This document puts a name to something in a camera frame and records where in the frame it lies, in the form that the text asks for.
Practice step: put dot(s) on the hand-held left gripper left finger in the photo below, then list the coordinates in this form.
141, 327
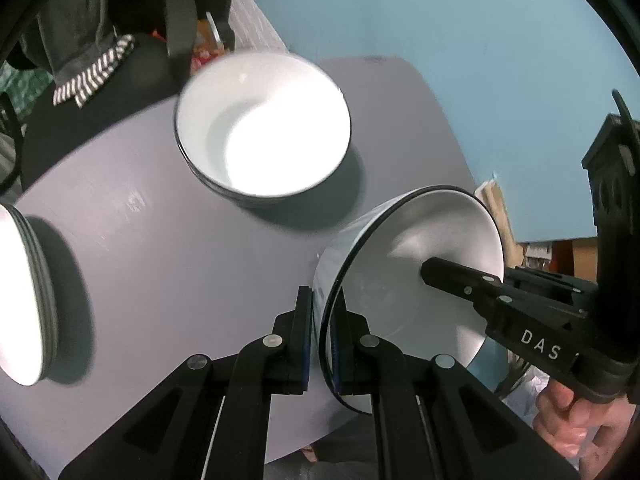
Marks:
306, 340

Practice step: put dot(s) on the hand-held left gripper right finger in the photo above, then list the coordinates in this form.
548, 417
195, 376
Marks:
336, 355

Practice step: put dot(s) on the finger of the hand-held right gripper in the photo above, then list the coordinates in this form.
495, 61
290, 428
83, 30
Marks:
550, 280
460, 282

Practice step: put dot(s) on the white bowl black rim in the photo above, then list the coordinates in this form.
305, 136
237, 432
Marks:
440, 230
270, 130
240, 200

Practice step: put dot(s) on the stack of white plates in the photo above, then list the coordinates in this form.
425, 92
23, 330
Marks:
48, 310

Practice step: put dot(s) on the person's right hand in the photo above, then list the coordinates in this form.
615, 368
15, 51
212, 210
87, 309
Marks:
575, 420

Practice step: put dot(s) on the cardboard box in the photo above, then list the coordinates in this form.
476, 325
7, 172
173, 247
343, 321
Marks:
585, 257

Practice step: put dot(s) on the white plastic bag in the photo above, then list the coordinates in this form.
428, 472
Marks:
525, 390

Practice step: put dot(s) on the brown paper bag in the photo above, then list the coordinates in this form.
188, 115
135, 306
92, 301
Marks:
500, 210

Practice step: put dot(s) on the dark grey cloth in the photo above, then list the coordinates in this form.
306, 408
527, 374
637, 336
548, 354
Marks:
345, 450

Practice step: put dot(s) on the red snack packet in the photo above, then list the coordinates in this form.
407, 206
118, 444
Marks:
202, 60

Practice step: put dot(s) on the black chair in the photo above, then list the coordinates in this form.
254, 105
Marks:
125, 80

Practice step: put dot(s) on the orange snack packet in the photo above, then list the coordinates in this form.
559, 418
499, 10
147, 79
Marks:
207, 32

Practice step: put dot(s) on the dark garment with striped trim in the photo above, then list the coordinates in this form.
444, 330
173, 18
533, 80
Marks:
85, 45

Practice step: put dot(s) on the green checked cloth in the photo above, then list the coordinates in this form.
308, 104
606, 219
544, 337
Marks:
20, 85

